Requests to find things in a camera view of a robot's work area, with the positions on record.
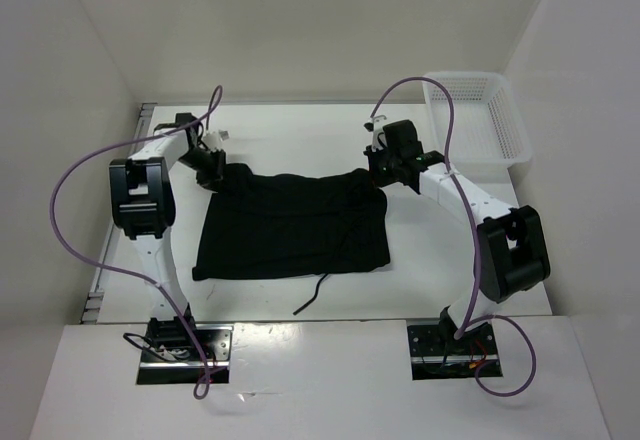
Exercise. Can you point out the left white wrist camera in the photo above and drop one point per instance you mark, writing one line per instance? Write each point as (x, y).
(213, 139)

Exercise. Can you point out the white plastic basket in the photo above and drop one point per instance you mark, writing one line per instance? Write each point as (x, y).
(475, 112)

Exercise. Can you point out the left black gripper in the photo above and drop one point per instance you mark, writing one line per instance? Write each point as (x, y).
(211, 179)

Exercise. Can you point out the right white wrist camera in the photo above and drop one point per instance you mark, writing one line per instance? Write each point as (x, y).
(375, 126)

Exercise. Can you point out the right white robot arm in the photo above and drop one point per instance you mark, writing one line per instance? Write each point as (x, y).
(509, 248)

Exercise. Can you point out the black shorts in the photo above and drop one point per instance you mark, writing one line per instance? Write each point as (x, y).
(283, 226)

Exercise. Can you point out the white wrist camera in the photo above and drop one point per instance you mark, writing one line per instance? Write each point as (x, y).
(213, 139)
(375, 126)

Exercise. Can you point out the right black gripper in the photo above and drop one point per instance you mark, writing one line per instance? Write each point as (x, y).
(377, 178)

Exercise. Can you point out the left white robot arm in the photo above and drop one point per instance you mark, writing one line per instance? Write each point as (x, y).
(144, 209)

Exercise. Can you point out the aluminium table edge rail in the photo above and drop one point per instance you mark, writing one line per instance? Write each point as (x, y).
(95, 296)

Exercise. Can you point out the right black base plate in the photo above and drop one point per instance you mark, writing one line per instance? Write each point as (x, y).
(432, 358)

